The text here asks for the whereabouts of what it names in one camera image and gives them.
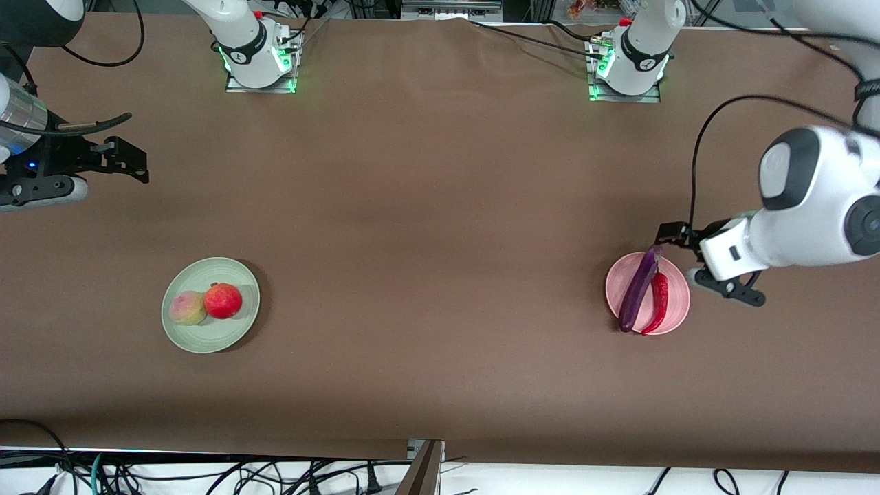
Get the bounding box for red chili pepper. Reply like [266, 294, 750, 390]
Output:
[641, 272, 670, 336]

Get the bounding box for black cable across table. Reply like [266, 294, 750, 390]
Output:
[470, 19, 607, 61]

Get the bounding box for grey metal equipment box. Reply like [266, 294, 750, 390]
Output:
[401, 0, 503, 21]

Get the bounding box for yellow-pink peach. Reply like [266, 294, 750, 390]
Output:
[168, 290, 207, 326]

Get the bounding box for light green plate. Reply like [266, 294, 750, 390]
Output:
[162, 257, 261, 354]

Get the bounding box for purple eggplant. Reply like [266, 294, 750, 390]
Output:
[618, 245, 664, 333]

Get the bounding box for table cover sheet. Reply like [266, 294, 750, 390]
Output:
[0, 10, 880, 475]

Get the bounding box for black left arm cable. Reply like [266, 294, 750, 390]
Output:
[690, 0, 880, 234]

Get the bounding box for pink plate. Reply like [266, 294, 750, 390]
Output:
[605, 252, 691, 336]

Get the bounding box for metal camera post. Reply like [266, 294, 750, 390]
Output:
[395, 440, 444, 495]

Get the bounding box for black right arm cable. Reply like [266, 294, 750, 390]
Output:
[0, 0, 145, 138]

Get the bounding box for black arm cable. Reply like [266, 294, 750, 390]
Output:
[690, 0, 880, 234]
[0, 0, 145, 138]

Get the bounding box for black looped floor cable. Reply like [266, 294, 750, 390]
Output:
[0, 418, 80, 495]

